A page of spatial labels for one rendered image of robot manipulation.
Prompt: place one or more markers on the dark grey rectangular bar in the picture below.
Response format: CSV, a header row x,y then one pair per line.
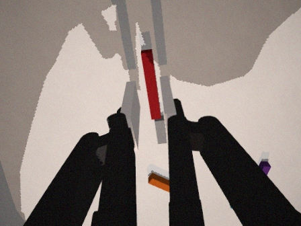
x,y
160,130

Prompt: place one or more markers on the dark purple rod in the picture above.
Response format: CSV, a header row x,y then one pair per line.
x,y
265,166

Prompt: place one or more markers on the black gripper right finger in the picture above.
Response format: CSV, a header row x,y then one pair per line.
x,y
255,199

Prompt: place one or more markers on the orange rod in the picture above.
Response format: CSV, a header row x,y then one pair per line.
x,y
159,182

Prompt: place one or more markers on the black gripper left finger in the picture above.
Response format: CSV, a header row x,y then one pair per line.
x,y
70,194

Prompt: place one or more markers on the dark red rod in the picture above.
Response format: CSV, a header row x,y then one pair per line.
x,y
151,83

